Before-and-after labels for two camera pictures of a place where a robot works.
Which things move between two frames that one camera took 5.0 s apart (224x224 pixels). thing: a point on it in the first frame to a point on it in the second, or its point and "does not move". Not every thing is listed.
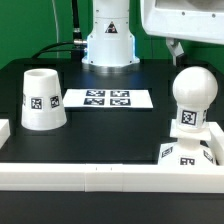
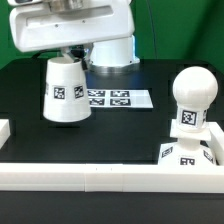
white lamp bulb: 194,88 does not move
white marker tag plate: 133,98 does not move
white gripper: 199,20 to 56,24
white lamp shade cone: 43,105 to 66,95
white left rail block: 5,131 does not move
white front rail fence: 112,178 does not move
